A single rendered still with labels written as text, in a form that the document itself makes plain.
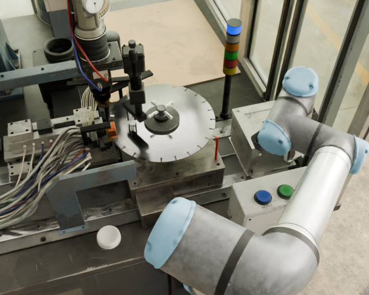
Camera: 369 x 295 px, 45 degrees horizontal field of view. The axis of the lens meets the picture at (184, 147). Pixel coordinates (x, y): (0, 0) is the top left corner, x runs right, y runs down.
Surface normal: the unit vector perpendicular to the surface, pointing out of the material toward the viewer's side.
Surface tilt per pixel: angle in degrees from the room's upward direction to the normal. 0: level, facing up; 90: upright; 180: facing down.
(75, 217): 90
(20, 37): 0
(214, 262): 34
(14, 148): 90
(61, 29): 90
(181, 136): 0
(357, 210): 0
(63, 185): 90
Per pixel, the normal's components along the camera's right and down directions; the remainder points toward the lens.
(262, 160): 0.28, 0.74
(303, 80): -0.14, -0.47
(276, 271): 0.34, -0.22
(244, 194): 0.01, -0.65
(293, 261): 0.47, -0.38
